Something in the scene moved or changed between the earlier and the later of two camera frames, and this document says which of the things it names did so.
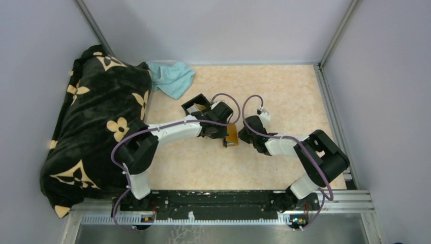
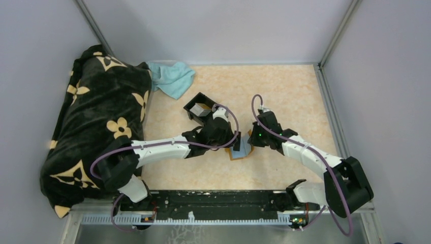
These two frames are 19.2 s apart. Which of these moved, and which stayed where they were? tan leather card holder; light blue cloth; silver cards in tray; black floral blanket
Moved: tan leather card holder
Stayed: black floral blanket; light blue cloth; silver cards in tray
